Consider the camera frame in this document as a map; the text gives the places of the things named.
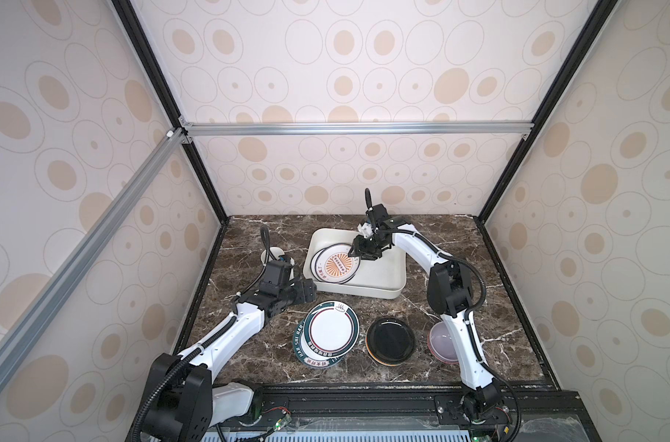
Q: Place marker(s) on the blue white mug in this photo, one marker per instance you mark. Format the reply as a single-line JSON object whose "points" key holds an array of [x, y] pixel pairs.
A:
{"points": [[275, 254]]}

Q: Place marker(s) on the black plate orange rim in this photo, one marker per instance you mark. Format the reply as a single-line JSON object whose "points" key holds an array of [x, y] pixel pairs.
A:
{"points": [[390, 341]]}

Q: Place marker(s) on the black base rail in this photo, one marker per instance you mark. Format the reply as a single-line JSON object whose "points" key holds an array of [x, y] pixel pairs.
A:
{"points": [[365, 413]]}

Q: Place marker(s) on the silver aluminium rail back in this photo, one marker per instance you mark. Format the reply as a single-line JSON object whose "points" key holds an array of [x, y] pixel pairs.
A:
{"points": [[346, 129]]}

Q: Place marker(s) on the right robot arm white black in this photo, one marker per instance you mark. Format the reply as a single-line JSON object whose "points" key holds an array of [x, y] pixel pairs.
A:
{"points": [[455, 290]]}

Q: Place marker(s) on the white plate black line pattern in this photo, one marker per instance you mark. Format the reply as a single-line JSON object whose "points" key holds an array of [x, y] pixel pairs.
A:
{"points": [[317, 267]]}

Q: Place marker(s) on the green rim white plate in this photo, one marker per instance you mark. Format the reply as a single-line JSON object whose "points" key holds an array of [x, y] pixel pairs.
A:
{"points": [[331, 330]]}

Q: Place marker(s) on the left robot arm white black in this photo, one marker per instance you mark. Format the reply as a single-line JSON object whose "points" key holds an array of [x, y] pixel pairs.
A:
{"points": [[202, 364]]}

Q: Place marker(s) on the orange sunburst plate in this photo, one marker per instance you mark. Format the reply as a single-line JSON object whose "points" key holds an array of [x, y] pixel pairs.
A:
{"points": [[340, 266]]}

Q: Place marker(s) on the green rim lettered plate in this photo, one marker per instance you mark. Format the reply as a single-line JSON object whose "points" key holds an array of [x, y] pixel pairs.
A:
{"points": [[306, 356]]}

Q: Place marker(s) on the silver aluminium rail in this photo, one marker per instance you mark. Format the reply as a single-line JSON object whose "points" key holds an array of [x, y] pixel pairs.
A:
{"points": [[346, 129], [32, 324]]}

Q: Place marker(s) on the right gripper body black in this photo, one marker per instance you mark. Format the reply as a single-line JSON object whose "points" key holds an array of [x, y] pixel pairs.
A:
{"points": [[369, 247]]}

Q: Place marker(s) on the silver aluminium rail left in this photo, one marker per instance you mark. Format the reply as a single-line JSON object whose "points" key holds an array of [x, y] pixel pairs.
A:
{"points": [[32, 324]]}

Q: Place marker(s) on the purple bowl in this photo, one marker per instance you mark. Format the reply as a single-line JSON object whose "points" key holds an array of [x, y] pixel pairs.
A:
{"points": [[441, 345]]}

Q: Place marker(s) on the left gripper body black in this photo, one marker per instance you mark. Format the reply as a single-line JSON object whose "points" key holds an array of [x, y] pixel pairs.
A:
{"points": [[294, 294]]}

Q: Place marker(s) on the white plastic bin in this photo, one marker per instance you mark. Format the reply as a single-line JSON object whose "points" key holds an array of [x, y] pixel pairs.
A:
{"points": [[384, 278]]}

